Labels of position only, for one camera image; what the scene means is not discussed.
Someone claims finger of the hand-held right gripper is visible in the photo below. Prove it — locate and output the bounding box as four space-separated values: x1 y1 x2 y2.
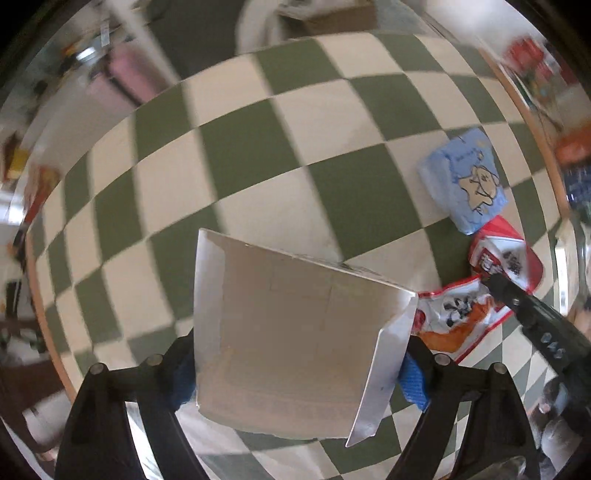
487 274 591 384

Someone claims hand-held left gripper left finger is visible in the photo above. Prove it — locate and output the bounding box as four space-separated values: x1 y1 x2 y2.
54 335 211 480

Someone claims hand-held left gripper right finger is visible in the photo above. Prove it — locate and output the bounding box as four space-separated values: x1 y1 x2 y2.
385 336 542 480

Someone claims red white snack wrapper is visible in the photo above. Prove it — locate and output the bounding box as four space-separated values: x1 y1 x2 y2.
412 216 544 363

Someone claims white green cardboard box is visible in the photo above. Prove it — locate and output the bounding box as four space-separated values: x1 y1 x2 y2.
193 228 419 448

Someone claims long white box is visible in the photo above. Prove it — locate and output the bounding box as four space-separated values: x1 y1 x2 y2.
554 219 585 317

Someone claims dark wooden chair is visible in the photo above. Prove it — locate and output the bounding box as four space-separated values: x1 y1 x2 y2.
0 318 70 416

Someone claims blue tissue packet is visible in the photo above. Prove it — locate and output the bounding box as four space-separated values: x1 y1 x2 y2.
418 128 509 235

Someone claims green white checkered tablecloth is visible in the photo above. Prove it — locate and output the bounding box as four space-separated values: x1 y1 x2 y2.
25 30 578 480

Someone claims red cardboard box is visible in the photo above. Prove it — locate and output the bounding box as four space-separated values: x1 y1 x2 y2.
23 164 63 222

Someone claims red drink can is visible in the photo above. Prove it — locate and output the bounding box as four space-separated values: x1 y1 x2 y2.
505 37 546 70

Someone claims pink suitcase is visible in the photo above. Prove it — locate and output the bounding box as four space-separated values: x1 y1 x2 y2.
85 44 178 121

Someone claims dark green folding bed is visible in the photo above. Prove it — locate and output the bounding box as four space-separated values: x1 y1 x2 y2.
148 0 259 75

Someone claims brown cardboard box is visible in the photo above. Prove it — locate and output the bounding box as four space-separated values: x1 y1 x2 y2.
302 2 379 35

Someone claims grey white jacket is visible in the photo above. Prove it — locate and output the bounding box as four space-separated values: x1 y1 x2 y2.
235 0 324 52

